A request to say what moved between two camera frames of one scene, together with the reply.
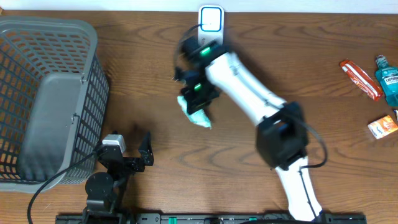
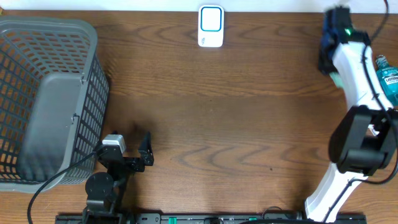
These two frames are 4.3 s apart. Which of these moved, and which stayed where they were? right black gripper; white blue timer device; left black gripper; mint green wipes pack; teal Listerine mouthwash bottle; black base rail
Moved: mint green wipes pack; right black gripper
Stayed: black base rail; teal Listerine mouthwash bottle; white blue timer device; left black gripper
